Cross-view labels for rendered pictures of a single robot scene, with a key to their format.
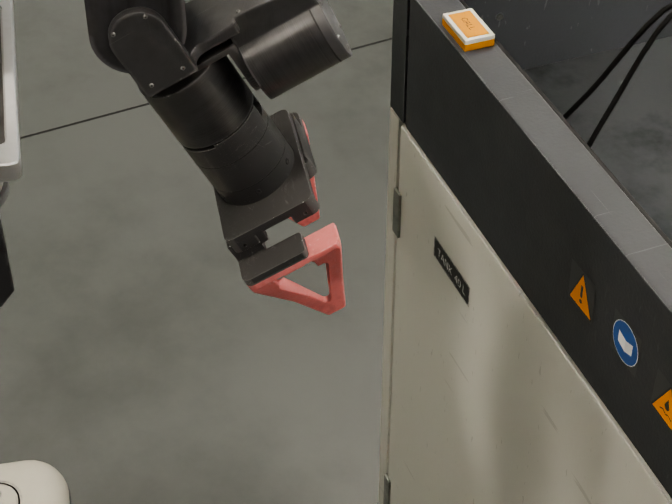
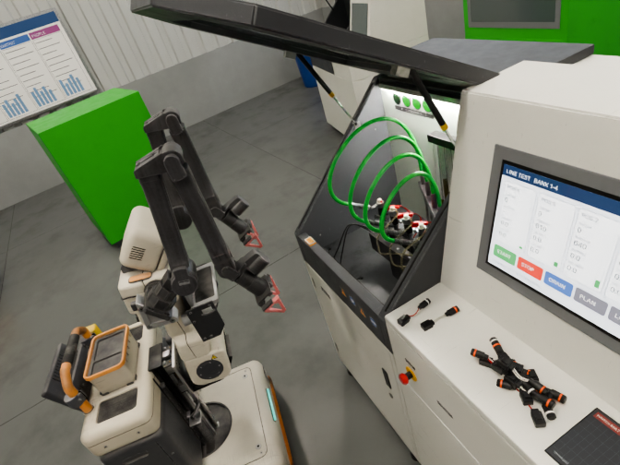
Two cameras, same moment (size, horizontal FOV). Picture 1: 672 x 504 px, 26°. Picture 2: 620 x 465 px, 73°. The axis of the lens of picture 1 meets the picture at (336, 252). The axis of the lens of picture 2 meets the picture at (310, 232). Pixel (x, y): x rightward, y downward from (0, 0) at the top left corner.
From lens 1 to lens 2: 0.48 m
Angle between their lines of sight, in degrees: 9
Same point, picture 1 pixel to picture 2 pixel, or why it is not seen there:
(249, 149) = (256, 285)
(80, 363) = (263, 334)
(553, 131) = (329, 259)
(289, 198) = (267, 292)
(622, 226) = (344, 276)
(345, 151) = not seen: hidden behind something
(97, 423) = (269, 348)
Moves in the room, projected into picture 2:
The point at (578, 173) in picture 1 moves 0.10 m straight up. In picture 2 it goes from (335, 267) to (328, 246)
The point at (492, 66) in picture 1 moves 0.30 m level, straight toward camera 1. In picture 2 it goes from (315, 248) to (315, 299)
